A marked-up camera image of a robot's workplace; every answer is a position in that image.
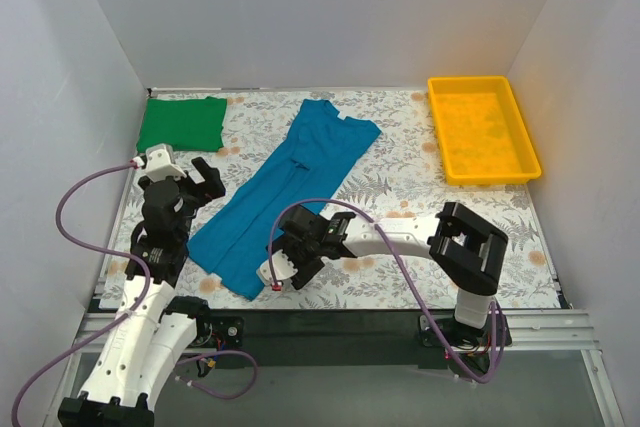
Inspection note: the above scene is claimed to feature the blue t shirt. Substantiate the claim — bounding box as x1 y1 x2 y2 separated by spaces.
188 100 380 300

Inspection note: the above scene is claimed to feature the yellow plastic tray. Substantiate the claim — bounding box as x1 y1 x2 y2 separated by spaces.
427 76 542 186

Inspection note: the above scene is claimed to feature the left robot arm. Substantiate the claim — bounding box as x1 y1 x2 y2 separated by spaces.
58 151 225 426

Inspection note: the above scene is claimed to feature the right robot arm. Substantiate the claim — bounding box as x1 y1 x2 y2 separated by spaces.
258 202 509 348

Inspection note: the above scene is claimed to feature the folded green t shirt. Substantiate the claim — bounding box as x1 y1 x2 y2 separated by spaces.
136 97 227 153

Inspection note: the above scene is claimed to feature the floral table cloth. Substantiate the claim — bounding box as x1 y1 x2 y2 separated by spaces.
99 89 564 311

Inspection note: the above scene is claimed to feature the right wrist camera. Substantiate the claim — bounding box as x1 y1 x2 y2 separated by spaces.
256 250 298 291

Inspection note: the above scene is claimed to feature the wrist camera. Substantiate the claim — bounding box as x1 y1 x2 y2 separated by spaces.
144 143 186 183
256 250 298 291

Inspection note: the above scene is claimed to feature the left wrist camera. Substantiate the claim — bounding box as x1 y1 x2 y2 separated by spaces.
144 143 186 183

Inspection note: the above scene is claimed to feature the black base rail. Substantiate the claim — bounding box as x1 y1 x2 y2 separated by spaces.
192 309 460 373

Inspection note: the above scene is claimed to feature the aluminium frame rail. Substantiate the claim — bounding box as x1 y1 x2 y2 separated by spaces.
505 309 625 426

